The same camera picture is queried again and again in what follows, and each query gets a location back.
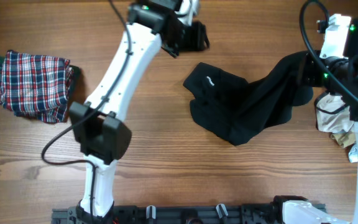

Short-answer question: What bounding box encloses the black t-shirt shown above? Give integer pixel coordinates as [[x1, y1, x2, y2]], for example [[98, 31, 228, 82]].
[[183, 51, 313, 146]]

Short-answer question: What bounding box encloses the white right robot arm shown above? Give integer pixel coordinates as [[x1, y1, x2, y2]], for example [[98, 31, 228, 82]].
[[296, 14, 358, 223]]

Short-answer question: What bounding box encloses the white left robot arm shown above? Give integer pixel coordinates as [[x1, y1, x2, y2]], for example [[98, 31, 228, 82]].
[[70, 1, 209, 223]]

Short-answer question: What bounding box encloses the white crumpled cloth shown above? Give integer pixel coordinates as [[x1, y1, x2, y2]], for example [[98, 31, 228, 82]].
[[314, 92, 354, 134]]

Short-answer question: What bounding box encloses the tan crumpled cloth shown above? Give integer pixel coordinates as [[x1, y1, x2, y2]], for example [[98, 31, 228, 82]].
[[331, 131, 356, 148]]

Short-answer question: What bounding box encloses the light blue crumpled cloth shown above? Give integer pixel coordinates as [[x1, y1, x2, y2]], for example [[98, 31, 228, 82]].
[[348, 144, 358, 163]]

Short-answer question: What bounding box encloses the plaid folded shirt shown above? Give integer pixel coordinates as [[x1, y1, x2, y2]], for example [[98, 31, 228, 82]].
[[0, 50, 71, 124]]

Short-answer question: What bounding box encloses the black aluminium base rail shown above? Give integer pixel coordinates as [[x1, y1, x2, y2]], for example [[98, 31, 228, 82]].
[[50, 203, 328, 224]]

